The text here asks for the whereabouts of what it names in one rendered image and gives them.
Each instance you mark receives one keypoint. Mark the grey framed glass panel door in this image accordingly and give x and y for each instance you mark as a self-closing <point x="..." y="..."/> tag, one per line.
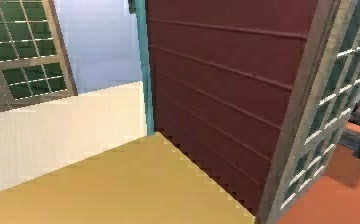
<point x="316" y="113"/>

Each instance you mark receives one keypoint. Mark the brown framed grid window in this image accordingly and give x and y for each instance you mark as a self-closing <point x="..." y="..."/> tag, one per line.
<point x="24" y="53"/>

